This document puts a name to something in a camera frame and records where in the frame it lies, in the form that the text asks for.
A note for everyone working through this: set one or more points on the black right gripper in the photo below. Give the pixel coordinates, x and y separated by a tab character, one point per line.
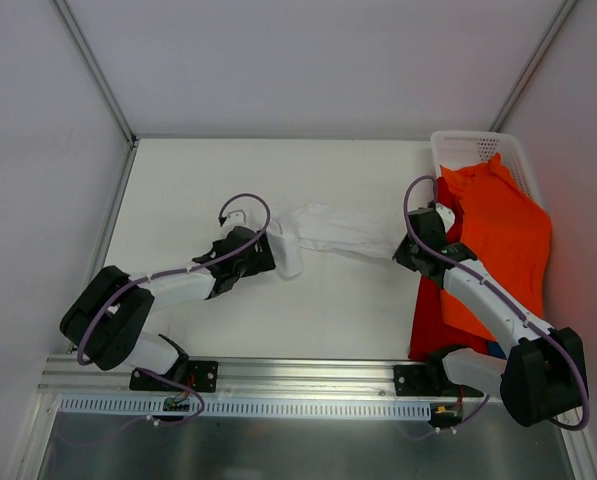
406	251

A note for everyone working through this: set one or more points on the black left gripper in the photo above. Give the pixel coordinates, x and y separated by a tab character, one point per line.
262	251

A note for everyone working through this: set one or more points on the white t shirt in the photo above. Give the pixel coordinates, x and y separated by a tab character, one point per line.
323	228

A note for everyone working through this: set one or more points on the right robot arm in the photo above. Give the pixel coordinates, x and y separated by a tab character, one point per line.
542	375

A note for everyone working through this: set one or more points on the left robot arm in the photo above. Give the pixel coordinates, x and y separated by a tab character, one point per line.
107	320

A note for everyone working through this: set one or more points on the white plastic basket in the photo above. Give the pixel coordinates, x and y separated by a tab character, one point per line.
458	149

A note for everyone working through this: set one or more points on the orange t shirt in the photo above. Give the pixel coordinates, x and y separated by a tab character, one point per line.
506	229

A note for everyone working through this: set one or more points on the red t shirt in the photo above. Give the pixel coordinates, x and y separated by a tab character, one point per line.
429	331

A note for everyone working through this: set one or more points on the blue t shirt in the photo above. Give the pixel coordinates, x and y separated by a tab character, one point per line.
495	350

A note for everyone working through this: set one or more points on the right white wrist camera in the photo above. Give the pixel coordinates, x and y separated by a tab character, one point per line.
446	214

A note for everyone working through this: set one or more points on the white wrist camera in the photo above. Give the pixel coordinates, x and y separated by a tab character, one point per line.
236	218
446	214

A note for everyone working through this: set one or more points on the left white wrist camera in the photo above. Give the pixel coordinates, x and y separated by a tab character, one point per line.
236	218

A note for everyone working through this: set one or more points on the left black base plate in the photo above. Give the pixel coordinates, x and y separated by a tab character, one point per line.
200	375

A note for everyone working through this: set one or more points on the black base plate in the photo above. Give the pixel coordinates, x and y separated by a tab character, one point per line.
421	380
200	375

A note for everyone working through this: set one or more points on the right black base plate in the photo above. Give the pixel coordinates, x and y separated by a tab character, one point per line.
421	380

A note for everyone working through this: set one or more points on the white slotted cable duct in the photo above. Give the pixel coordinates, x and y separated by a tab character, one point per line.
250	408

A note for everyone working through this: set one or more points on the aluminium mounting rail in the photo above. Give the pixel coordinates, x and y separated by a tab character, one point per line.
244	378

